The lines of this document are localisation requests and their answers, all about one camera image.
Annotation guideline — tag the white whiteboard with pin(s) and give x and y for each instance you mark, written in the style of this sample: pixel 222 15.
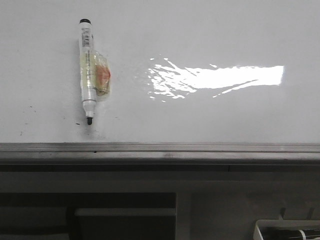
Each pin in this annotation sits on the white whiteboard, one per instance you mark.
pixel 218 71

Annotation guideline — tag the white bin with black contents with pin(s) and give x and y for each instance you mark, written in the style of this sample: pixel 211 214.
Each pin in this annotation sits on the white bin with black contents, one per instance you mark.
pixel 266 229

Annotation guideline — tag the white whiteboard marker with tape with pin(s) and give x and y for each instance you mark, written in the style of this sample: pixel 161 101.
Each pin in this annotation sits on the white whiteboard marker with tape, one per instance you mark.
pixel 95 75

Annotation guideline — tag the dark cabinet with white shelf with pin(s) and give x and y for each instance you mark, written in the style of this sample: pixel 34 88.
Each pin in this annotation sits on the dark cabinet with white shelf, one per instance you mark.
pixel 88 216

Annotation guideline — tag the aluminium whiteboard tray rail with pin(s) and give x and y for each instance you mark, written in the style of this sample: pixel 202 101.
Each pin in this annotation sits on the aluminium whiteboard tray rail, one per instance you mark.
pixel 170 156

